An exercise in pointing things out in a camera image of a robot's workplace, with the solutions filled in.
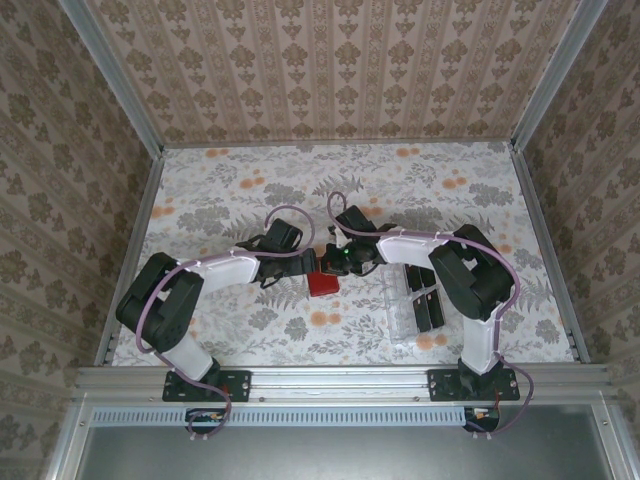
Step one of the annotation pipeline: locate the grey slotted cable duct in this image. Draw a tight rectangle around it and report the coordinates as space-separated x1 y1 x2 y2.
91 405 471 427

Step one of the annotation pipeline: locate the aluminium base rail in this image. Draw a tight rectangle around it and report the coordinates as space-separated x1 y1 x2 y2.
73 364 617 404

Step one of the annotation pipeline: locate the thin aluminium edge strip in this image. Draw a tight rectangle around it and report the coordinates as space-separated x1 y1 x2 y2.
160 139 517 149

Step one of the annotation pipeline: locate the black controller board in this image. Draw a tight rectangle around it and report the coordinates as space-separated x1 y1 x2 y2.
463 407 502 434
185 407 232 435

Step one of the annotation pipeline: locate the grey metal panel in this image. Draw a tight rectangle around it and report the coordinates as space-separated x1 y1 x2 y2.
74 405 614 480

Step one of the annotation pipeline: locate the floral table sheet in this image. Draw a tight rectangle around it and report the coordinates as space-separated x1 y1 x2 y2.
107 142 576 369

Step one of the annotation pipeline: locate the aluminium table edge rail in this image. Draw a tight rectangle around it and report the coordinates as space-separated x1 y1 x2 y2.
93 147 167 371
508 142 592 365

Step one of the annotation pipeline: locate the clear acrylic card rack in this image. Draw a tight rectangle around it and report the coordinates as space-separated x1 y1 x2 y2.
380 267 446 345

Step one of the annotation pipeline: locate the red leather card holder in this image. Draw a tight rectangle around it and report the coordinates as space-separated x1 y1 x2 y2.
306 271 341 298

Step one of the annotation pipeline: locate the aluminium lower frame profile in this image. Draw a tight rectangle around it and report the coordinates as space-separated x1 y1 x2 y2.
592 402 629 480
43 399 94 480

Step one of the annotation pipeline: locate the aluminium frame post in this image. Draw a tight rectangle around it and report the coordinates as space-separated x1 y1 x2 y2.
510 0 610 151
56 0 167 157

